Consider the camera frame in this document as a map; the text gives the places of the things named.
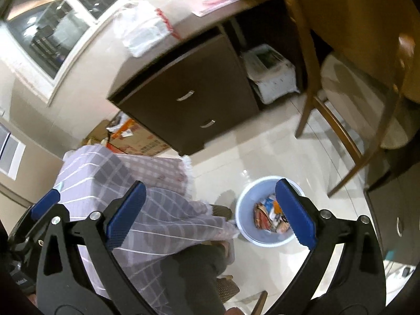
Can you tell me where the light blue waste bin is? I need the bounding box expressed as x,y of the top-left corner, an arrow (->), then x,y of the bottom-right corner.
235,175 -> 304,246

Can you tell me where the purple checked tablecloth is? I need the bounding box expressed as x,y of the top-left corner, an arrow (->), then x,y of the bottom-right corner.
52,144 -> 240,315

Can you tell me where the red striped snack packet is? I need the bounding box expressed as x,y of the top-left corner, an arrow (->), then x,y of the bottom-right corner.
253,202 -> 274,232

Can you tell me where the person's leg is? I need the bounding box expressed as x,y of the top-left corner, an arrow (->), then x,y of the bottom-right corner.
171,244 -> 230,315

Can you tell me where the white plastic bag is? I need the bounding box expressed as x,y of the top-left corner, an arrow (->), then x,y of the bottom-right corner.
113,0 -> 182,58

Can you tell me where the window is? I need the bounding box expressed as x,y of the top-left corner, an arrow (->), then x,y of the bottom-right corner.
0,0 -> 165,106

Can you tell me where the white printer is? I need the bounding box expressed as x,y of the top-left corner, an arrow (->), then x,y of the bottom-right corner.
243,44 -> 301,104

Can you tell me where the cardboard box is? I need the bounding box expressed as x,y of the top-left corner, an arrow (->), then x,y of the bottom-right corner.
82,112 -> 171,157

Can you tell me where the wooden chair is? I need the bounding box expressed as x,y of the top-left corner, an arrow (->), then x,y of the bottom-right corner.
282,0 -> 420,197

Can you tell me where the woven rattan chair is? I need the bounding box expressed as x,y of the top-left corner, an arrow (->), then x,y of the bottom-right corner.
215,274 -> 268,315

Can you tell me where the dark drawer cabinet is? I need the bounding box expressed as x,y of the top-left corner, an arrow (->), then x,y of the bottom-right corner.
364,157 -> 420,266

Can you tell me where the blue white carton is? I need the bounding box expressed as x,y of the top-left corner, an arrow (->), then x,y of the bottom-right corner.
264,194 -> 278,217

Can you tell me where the dark wooden cabinet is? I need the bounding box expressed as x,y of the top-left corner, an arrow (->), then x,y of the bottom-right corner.
107,0 -> 311,156

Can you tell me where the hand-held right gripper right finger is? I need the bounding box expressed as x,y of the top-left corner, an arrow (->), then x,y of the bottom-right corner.
266,178 -> 387,315

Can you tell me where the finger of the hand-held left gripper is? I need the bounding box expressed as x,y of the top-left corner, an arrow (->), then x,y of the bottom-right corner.
8,188 -> 62,248

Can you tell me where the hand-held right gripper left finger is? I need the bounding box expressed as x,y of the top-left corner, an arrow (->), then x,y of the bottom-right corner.
35,180 -> 155,315

